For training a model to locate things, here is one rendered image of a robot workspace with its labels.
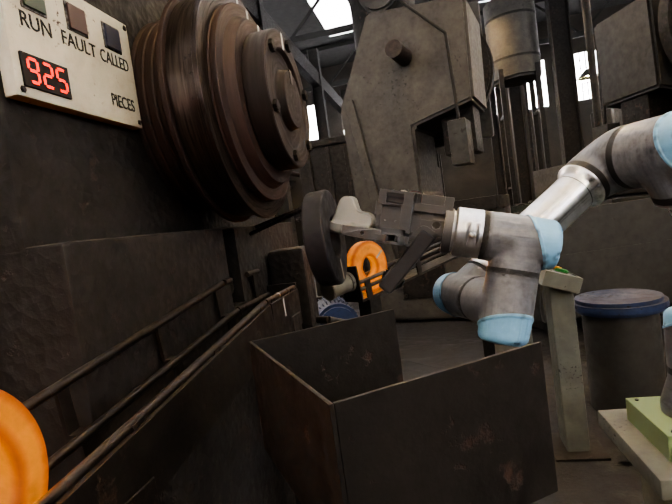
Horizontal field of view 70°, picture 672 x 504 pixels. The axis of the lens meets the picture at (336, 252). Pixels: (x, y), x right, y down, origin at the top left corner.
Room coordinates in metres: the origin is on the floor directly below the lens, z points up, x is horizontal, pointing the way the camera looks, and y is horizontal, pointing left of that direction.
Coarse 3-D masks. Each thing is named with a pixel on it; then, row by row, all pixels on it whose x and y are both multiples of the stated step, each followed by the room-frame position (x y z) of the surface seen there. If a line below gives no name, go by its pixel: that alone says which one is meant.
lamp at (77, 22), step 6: (66, 6) 0.72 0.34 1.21; (72, 6) 0.73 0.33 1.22; (72, 12) 0.72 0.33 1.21; (78, 12) 0.74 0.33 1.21; (84, 12) 0.75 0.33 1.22; (72, 18) 0.72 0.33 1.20; (78, 18) 0.74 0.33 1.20; (84, 18) 0.75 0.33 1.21; (72, 24) 0.72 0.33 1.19; (78, 24) 0.73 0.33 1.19; (84, 24) 0.75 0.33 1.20; (78, 30) 0.73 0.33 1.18; (84, 30) 0.74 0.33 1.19
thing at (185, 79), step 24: (192, 0) 0.90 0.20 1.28; (216, 0) 0.93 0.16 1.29; (168, 24) 0.87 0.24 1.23; (192, 24) 0.83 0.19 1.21; (168, 48) 0.84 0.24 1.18; (192, 48) 0.82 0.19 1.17; (168, 72) 0.83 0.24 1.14; (192, 72) 0.82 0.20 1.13; (192, 96) 0.83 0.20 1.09; (192, 120) 0.83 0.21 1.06; (216, 120) 0.85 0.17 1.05; (192, 144) 0.85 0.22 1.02; (216, 144) 0.84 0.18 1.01; (216, 168) 0.87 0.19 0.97; (216, 192) 0.92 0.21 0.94; (240, 192) 0.91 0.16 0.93; (240, 216) 1.04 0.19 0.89; (264, 216) 1.01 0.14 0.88
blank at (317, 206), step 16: (320, 192) 0.75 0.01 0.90; (304, 208) 0.73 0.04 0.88; (320, 208) 0.72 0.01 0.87; (304, 224) 0.71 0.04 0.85; (320, 224) 0.71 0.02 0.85; (304, 240) 0.71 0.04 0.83; (320, 240) 0.70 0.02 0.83; (336, 240) 0.81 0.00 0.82; (320, 256) 0.71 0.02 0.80; (336, 256) 0.76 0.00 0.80; (320, 272) 0.72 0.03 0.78; (336, 272) 0.74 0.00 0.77
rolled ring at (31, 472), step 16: (0, 400) 0.39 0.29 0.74; (16, 400) 0.41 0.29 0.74; (0, 416) 0.39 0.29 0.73; (16, 416) 0.40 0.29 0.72; (32, 416) 0.42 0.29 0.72; (0, 432) 0.39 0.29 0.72; (16, 432) 0.40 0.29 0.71; (32, 432) 0.42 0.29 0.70; (0, 448) 0.40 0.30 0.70; (16, 448) 0.40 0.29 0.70; (32, 448) 0.41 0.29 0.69; (0, 464) 0.40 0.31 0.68; (16, 464) 0.40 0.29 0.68; (32, 464) 0.41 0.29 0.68; (0, 480) 0.40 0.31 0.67; (16, 480) 0.40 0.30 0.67; (32, 480) 0.41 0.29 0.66; (48, 480) 0.43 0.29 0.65; (0, 496) 0.40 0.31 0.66; (16, 496) 0.39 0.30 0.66; (32, 496) 0.41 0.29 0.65
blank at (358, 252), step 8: (352, 248) 1.42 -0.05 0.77; (360, 248) 1.41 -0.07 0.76; (368, 248) 1.43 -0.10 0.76; (376, 248) 1.46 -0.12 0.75; (352, 256) 1.39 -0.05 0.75; (360, 256) 1.41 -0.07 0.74; (368, 256) 1.45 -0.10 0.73; (376, 256) 1.45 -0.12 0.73; (384, 256) 1.48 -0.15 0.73; (352, 264) 1.38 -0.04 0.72; (360, 264) 1.40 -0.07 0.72; (376, 264) 1.46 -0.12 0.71; (384, 264) 1.48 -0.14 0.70; (360, 272) 1.40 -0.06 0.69; (376, 272) 1.45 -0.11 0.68; (376, 288) 1.44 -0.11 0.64
